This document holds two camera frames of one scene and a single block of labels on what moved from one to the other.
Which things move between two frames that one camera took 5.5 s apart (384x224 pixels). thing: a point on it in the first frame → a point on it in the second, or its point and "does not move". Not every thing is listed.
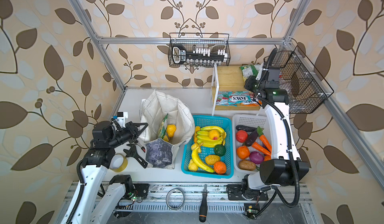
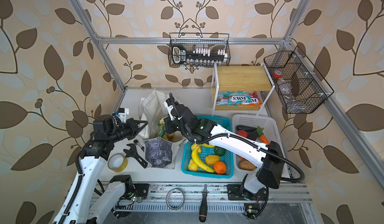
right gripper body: [254, 85] → [173, 126]
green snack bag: [162, 129] does not move
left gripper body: [119, 138] does not move
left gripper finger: [136, 128] does not move
